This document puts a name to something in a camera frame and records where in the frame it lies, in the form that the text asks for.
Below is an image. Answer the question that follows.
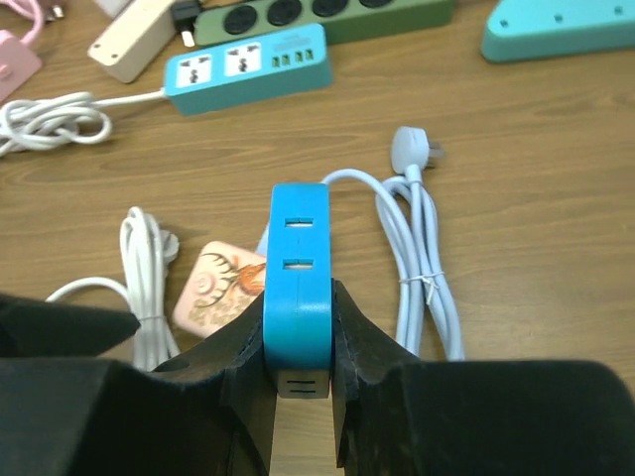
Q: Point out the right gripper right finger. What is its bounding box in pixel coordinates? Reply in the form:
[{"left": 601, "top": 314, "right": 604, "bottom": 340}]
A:
[{"left": 332, "top": 282, "right": 634, "bottom": 475}]

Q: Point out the white coiled cable with plug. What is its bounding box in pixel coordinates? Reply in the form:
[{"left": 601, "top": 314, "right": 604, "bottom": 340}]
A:
[{"left": 0, "top": 87, "right": 170, "bottom": 159}]

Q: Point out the pink power strip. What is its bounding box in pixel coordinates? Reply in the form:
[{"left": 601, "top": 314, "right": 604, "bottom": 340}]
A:
[{"left": 0, "top": 30, "right": 42, "bottom": 101}]

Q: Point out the cream power strip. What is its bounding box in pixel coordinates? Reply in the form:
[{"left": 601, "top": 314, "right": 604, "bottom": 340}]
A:
[{"left": 87, "top": 0, "right": 176, "bottom": 83}]

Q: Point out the pink cube adapter with deer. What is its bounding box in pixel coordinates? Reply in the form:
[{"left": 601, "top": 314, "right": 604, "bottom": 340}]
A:
[{"left": 173, "top": 241, "right": 266, "bottom": 338}]

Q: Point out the light blue coiled cable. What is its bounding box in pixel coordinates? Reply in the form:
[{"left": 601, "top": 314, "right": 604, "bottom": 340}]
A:
[{"left": 321, "top": 126, "right": 466, "bottom": 362}]

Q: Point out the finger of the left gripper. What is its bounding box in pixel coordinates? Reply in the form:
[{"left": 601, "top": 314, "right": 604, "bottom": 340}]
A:
[{"left": 1, "top": 295, "right": 140, "bottom": 357}]

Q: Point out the pink coiled cable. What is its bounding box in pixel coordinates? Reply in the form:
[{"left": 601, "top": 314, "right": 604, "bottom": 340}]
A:
[{"left": 14, "top": 0, "right": 68, "bottom": 44}]

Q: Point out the teal power strip with USB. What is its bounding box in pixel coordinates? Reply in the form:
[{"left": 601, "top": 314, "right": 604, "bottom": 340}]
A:
[{"left": 163, "top": 23, "right": 332, "bottom": 116}]

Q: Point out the dark green power strip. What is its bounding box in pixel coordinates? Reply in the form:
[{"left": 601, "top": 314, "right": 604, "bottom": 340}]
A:
[{"left": 193, "top": 0, "right": 454, "bottom": 47}]

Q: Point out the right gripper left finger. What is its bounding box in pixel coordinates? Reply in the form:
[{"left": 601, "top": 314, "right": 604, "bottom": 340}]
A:
[{"left": 1, "top": 300, "right": 276, "bottom": 475}]

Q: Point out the teal triangular power socket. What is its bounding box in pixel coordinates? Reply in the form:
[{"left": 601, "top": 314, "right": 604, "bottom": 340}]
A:
[{"left": 481, "top": 0, "right": 634, "bottom": 63}]

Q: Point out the white coiled cable of orange strip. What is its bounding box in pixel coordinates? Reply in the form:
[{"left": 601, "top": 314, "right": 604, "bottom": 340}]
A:
[{"left": 45, "top": 206, "right": 183, "bottom": 373}]

